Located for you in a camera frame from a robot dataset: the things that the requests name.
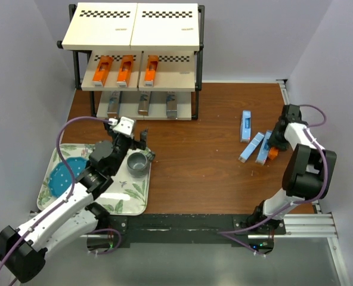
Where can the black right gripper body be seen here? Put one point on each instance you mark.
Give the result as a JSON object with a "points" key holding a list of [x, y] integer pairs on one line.
{"points": [[277, 141]]}

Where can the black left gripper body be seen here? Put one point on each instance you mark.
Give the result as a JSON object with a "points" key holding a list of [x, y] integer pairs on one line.
{"points": [[121, 146]]}

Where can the orange toothpaste box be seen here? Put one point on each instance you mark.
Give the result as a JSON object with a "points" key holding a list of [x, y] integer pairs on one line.
{"points": [[125, 70], [273, 153], [151, 68], [102, 71]]}

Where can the silver blue toothpaste box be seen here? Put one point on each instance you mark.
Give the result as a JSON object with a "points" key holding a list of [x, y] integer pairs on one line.
{"points": [[114, 104], [144, 103]]}

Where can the metallic blue toothpaste box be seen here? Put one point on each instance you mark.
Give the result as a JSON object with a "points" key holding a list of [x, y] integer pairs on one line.
{"points": [[171, 105]]}

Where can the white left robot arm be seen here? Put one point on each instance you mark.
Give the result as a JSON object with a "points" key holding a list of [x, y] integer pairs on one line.
{"points": [[23, 250]]}

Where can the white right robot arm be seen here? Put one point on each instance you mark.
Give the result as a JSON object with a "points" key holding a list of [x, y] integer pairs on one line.
{"points": [[307, 176]]}

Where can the blue toothpaste box right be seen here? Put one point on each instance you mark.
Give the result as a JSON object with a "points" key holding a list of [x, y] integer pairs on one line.
{"points": [[264, 149]]}

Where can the light blue toothpaste box tilted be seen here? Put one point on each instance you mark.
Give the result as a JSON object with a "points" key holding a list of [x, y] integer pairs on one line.
{"points": [[251, 147]]}

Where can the grey ceramic mug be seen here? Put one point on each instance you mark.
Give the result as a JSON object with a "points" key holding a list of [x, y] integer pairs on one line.
{"points": [[138, 163]]}

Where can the blue toothpaste box upper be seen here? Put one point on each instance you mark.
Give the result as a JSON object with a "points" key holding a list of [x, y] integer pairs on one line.
{"points": [[245, 126]]}

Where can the leaf-patterned white tray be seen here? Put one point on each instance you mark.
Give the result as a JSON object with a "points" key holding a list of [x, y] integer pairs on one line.
{"points": [[126, 196]]}

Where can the teal dotted plate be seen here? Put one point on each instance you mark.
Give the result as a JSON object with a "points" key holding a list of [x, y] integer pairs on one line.
{"points": [[60, 177]]}

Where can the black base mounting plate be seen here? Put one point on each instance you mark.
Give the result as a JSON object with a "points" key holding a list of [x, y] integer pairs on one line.
{"points": [[170, 228]]}

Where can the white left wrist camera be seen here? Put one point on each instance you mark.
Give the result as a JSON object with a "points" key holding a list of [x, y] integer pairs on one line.
{"points": [[125, 126]]}

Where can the black frame three-tier shelf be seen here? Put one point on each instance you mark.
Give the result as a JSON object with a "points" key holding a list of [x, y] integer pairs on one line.
{"points": [[174, 32]]}

